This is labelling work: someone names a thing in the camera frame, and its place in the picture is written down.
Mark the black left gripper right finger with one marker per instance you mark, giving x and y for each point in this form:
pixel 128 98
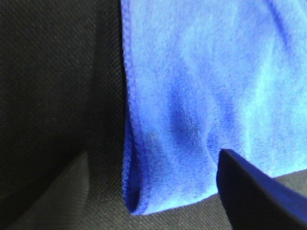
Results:
pixel 254 201

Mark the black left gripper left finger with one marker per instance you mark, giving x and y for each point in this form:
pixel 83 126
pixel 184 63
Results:
pixel 54 202

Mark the blue microfiber towel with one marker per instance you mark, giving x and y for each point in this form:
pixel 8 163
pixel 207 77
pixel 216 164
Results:
pixel 206 75

